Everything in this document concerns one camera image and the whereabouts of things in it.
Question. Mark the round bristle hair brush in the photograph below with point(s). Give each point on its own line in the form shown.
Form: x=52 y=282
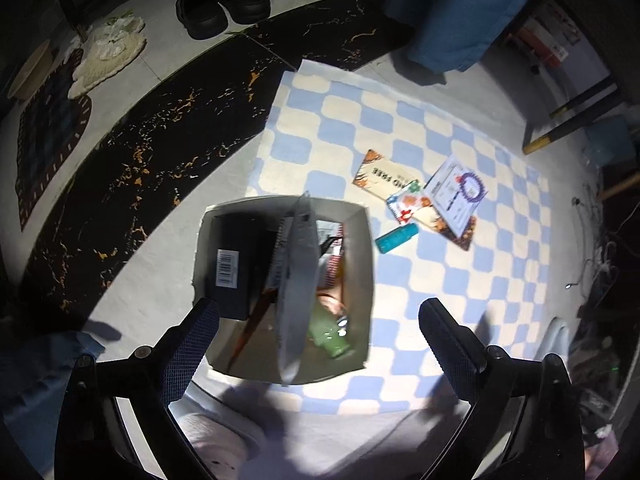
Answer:
x=264 y=301

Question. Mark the white hair tie card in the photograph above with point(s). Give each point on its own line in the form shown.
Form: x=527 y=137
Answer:
x=455 y=191

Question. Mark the and free booklet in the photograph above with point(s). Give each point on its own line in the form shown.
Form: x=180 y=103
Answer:
x=404 y=196

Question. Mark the soft cotton tissue pack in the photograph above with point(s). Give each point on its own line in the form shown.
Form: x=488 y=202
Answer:
x=298 y=265

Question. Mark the green bottle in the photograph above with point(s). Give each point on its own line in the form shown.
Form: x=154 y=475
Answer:
x=328 y=330

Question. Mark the blue seat cushion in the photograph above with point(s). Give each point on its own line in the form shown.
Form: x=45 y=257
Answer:
x=452 y=34

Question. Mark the black rectangular box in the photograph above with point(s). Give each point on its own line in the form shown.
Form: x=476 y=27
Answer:
x=241 y=247

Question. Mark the black slipper pair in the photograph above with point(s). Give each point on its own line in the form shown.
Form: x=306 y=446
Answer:
x=205 y=19

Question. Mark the teal small tube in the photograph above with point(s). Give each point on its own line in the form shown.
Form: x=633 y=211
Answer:
x=396 y=237

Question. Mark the red white sachet packet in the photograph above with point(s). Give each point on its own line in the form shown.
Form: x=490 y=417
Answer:
x=330 y=261

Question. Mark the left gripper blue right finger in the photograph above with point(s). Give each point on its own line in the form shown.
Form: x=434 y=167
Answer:
x=458 y=351

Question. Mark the black tweezers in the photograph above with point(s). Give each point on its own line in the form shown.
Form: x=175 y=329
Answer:
x=328 y=242

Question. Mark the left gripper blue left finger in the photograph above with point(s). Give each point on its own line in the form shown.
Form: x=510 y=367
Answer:
x=183 y=346

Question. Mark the blue white checkered mat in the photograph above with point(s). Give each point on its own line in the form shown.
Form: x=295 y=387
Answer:
x=322 y=123

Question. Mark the dark checkered door mat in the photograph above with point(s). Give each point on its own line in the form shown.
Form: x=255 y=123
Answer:
x=51 y=125

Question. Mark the gold cardboard storage box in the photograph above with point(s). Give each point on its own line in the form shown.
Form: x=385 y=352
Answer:
x=352 y=292

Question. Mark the light blue slipper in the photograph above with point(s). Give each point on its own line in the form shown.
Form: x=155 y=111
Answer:
x=223 y=438

